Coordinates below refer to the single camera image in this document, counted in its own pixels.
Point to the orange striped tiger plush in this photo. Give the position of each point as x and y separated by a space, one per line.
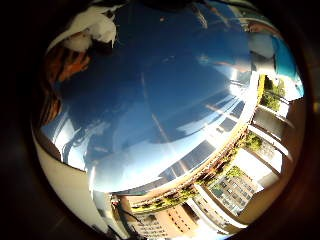
63 68

